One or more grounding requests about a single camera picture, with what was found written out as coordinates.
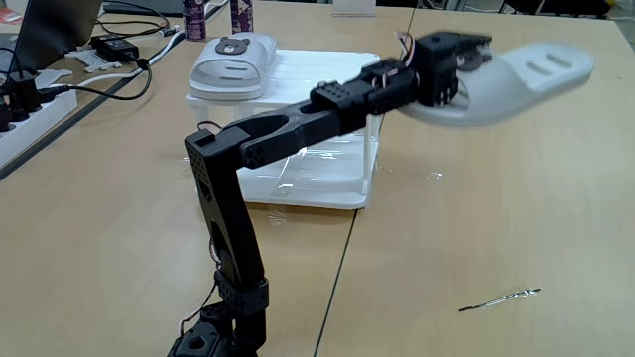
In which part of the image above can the white bear slipper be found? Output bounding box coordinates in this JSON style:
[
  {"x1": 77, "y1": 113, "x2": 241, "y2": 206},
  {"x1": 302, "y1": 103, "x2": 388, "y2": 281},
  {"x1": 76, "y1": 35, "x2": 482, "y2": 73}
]
[
  {"x1": 188, "y1": 32, "x2": 278, "y2": 102},
  {"x1": 398, "y1": 41, "x2": 595, "y2": 129}
]

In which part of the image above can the white two-tier plastic box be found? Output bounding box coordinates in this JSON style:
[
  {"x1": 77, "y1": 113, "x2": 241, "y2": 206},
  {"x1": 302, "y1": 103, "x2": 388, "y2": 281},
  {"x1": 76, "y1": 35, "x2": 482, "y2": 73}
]
[{"x1": 186, "y1": 48, "x2": 382, "y2": 211}]

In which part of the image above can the white card stand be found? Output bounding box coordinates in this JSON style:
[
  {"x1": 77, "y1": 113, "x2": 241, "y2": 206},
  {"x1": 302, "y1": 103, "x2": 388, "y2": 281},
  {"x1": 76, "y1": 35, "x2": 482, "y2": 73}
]
[{"x1": 330, "y1": 0, "x2": 378, "y2": 18}]

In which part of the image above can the thin shiny tape strip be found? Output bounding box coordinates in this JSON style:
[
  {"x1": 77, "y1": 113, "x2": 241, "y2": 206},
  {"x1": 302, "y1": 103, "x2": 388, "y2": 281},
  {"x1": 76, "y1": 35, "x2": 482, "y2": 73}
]
[{"x1": 458, "y1": 287, "x2": 542, "y2": 313}]

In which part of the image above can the dark flat device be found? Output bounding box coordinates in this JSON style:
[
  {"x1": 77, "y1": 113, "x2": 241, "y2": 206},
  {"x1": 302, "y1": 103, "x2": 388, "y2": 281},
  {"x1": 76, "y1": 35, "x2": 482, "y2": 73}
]
[{"x1": 101, "y1": 0, "x2": 186, "y2": 18}]

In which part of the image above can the black power adapter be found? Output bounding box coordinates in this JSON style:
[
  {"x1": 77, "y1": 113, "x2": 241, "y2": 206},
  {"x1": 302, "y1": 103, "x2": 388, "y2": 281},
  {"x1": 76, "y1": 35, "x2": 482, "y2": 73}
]
[{"x1": 89, "y1": 33, "x2": 141, "y2": 63}]

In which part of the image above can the white plastic printed part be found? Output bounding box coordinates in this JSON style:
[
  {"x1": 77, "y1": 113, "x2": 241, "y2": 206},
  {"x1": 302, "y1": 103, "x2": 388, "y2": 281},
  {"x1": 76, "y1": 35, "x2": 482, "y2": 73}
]
[{"x1": 64, "y1": 48, "x2": 124, "y2": 74}]

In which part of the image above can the dark open laptop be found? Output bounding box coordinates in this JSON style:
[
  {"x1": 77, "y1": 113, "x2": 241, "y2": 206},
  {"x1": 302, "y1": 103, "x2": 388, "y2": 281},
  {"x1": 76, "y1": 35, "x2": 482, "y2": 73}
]
[{"x1": 8, "y1": 0, "x2": 104, "y2": 74}]

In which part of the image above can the white flat piece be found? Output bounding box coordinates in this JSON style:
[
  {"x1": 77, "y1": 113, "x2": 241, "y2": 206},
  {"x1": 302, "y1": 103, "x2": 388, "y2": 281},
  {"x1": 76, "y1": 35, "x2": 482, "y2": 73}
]
[{"x1": 34, "y1": 67, "x2": 74, "y2": 91}]

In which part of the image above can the white power strip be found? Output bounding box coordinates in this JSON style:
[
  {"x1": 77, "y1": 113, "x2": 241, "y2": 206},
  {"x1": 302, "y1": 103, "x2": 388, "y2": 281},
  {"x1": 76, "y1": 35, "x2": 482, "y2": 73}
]
[{"x1": 0, "y1": 88, "x2": 79, "y2": 171}]

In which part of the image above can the large black plug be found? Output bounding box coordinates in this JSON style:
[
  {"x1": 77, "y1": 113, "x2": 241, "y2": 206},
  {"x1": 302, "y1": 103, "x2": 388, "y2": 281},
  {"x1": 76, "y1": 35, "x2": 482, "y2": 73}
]
[{"x1": 5, "y1": 68, "x2": 45, "y2": 123}]

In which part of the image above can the thick white cable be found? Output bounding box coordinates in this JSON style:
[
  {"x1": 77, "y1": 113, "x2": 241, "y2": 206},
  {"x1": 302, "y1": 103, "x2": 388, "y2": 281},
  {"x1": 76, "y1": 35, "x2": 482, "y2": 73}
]
[{"x1": 73, "y1": 30, "x2": 186, "y2": 88}]

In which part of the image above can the black adapter cable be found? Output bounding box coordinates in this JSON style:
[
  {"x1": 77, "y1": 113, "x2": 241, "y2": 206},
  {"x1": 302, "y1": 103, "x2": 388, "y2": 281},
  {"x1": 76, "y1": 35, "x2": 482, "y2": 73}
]
[{"x1": 42, "y1": 58, "x2": 154, "y2": 102}]

